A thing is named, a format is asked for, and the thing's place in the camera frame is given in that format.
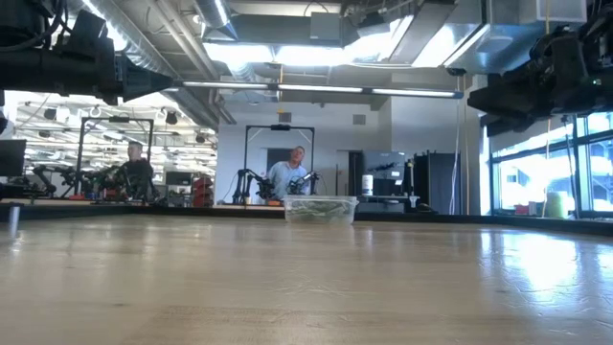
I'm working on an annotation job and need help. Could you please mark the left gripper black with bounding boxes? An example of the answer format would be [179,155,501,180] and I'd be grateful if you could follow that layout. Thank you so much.
[61,47,174,106]

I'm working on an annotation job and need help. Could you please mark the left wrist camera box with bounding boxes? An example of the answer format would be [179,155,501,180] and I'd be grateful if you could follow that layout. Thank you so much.
[60,9,116,66]

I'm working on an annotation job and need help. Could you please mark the black tripod stand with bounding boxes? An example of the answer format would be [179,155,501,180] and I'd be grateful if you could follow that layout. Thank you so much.
[559,114,583,219]

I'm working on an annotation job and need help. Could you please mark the long ceiling light tube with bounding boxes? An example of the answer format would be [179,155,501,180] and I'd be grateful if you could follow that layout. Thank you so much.
[138,79,465,100]

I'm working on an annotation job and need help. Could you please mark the person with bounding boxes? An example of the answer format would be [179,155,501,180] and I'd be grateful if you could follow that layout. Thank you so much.
[117,140,157,201]
[266,145,310,200]

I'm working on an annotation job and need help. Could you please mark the pale green cylinder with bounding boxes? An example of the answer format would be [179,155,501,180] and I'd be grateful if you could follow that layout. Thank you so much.
[545,191,570,219]

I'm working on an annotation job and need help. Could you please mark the black cabinet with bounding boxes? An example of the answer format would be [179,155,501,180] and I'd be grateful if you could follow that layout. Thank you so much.
[412,150,462,216]

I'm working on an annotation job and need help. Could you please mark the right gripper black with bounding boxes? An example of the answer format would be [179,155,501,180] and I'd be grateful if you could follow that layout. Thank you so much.
[467,61,559,138]

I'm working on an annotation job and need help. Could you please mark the black monitor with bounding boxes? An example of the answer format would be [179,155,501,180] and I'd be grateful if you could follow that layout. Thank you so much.
[0,139,28,178]

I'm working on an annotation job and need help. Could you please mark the green white foil packet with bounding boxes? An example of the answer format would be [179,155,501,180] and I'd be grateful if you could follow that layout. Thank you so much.
[288,200,322,222]
[315,200,353,221]

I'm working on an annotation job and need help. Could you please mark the grey cabinet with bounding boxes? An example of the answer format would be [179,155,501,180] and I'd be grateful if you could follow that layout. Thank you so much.
[362,149,408,197]

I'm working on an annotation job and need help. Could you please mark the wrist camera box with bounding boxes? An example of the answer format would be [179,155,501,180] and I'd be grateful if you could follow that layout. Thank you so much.
[529,26,593,73]
[60,9,116,66]

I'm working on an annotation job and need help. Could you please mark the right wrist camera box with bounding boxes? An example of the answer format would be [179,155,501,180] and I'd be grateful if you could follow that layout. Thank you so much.
[529,26,593,73]

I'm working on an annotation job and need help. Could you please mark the large silver ceiling duct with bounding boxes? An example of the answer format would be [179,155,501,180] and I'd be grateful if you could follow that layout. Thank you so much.
[411,0,588,73]

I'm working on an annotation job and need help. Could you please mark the silver metal post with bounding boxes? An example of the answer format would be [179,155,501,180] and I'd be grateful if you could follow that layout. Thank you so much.
[7,203,23,237]

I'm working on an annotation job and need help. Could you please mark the white hanging cable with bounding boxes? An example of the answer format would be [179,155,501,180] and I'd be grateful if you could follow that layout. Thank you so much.
[448,76,463,216]

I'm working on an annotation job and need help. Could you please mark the black gantry frame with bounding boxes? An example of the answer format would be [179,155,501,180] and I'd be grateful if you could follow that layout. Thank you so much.
[243,124,317,205]
[76,116,155,205]

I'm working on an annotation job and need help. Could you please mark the grey ceiling box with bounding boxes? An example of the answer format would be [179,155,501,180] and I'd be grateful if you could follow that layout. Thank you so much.
[308,11,344,42]

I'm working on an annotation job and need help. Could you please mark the clear plastic bin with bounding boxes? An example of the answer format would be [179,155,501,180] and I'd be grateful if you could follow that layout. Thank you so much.
[282,194,359,226]

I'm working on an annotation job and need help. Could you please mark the red storage bins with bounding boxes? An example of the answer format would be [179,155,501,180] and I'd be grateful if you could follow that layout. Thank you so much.
[192,175,216,208]

